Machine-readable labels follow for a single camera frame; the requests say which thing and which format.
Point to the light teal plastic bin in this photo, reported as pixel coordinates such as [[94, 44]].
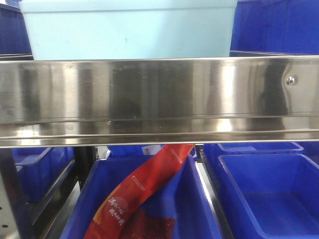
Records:
[[128, 29]]

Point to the blue bin rear centre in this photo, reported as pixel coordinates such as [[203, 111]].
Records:
[[134, 150]]

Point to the blue bin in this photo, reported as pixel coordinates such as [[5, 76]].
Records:
[[311, 149], [39, 167], [276, 26], [214, 150], [13, 34], [134, 150], [182, 198], [270, 196]]

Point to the blue bin rear right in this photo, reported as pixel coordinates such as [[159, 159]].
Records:
[[214, 150]]

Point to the blue bin lower centre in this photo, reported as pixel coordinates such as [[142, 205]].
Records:
[[182, 198]]

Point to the white roller track right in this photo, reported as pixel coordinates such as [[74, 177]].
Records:
[[209, 185]]

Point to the red snack package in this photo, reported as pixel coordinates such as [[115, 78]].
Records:
[[113, 214]]

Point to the blue bin lower left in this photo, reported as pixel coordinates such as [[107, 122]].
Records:
[[39, 167]]

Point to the blue bin upper right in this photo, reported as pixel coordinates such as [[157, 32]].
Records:
[[276, 26]]

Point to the blue bin lower right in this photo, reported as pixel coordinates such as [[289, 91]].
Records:
[[270, 196]]

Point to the blue bin far right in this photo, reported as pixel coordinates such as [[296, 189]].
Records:
[[311, 149]]

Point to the blue bin upper left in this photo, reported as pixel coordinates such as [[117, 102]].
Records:
[[13, 34]]

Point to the black shelf upright post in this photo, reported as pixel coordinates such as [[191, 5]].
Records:
[[85, 157]]

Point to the stainless steel shelf front rail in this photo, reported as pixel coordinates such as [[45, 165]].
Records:
[[101, 102]]

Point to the rail screw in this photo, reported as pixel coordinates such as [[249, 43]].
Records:
[[291, 80]]

